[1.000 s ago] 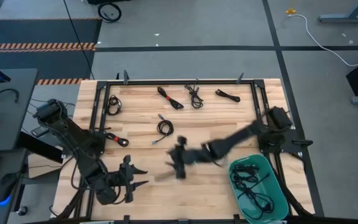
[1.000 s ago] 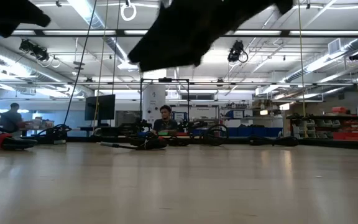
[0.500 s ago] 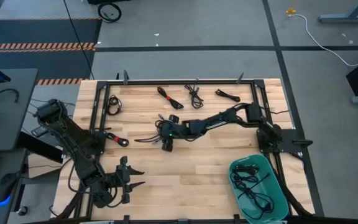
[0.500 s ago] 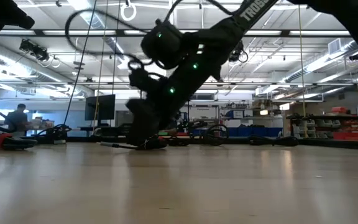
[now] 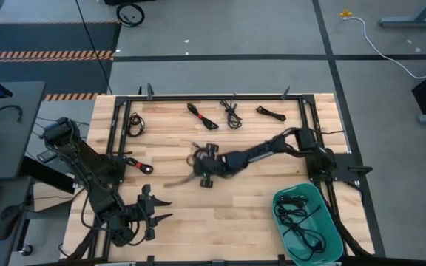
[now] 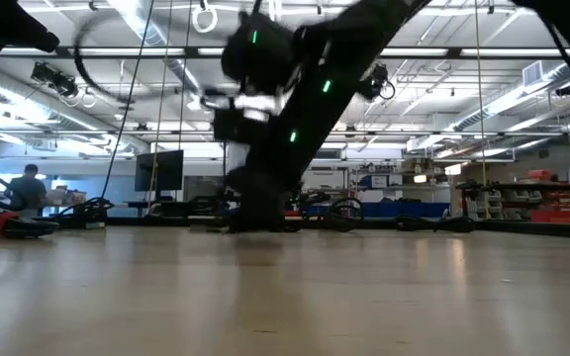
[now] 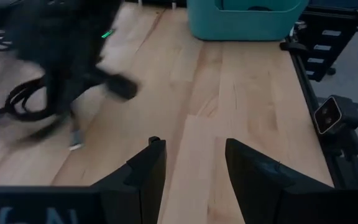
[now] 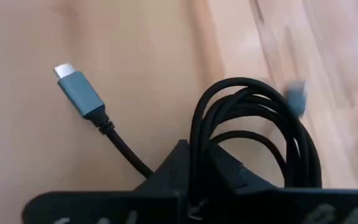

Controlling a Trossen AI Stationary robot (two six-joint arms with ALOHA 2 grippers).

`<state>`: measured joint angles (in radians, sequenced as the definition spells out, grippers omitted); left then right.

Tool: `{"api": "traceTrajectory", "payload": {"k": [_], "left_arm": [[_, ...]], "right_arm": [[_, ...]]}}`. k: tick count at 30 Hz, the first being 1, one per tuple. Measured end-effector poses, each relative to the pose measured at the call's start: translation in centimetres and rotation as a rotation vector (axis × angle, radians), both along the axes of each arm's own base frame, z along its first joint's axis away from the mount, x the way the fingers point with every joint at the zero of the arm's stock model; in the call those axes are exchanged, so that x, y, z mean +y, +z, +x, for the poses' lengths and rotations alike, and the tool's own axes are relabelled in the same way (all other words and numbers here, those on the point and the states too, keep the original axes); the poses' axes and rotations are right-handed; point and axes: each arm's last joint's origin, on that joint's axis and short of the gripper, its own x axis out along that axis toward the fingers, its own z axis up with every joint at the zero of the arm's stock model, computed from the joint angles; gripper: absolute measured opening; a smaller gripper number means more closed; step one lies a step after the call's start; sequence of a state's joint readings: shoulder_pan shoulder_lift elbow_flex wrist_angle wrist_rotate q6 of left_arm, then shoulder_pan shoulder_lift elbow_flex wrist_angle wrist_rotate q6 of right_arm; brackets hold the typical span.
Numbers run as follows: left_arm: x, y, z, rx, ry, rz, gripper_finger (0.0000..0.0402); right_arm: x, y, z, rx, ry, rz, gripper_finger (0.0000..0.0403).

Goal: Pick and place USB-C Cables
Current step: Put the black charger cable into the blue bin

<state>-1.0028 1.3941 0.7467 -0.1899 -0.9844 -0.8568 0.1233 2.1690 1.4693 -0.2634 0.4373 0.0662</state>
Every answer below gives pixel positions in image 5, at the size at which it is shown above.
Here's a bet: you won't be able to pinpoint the left arm's gripper body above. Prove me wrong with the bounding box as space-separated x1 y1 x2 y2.
127 183 157 241

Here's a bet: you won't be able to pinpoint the right arm's gripper body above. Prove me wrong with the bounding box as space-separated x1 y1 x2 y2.
194 143 225 188

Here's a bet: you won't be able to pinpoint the cable silver plugs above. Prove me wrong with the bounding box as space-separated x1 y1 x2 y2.
163 142 209 188

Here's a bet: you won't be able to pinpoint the black cable bundle red tie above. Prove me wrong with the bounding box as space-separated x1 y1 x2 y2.
186 102 220 131

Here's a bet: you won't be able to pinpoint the looped black cable red tie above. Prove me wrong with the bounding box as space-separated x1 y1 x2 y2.
126 157 155 175

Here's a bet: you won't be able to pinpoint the knotted black cable bundle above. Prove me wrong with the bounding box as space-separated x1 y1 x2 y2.
219 92 243 130

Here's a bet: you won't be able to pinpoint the small black cable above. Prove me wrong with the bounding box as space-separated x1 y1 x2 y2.
126 112 146 137

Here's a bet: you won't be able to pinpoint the teal plastic bin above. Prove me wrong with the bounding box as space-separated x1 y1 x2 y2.
271 183 344 266

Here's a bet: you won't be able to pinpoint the black power adapter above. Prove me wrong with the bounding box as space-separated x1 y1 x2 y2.
36 149 58 164

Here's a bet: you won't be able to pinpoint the black computer mouse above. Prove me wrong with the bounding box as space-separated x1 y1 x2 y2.
0 205 22 242

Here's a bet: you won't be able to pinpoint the dark grey desk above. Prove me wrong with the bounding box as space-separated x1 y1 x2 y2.
0 81 47 181

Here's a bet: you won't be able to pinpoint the black hazard-striped floor mat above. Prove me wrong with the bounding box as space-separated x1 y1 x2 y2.
0 21 122 101

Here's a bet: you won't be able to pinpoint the grey table leg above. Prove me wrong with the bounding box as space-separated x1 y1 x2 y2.
378 0 426 29

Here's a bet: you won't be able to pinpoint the long straight black cable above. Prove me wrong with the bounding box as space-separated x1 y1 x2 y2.
74 0 114 95

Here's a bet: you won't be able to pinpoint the black cable ring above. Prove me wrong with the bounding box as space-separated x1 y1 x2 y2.
115 1 146 28

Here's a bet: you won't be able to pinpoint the curved black desk cable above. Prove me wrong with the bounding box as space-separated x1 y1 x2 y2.
0 104 24 123

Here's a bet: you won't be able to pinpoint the white floor cable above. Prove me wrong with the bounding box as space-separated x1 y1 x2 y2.
342 16 426 80

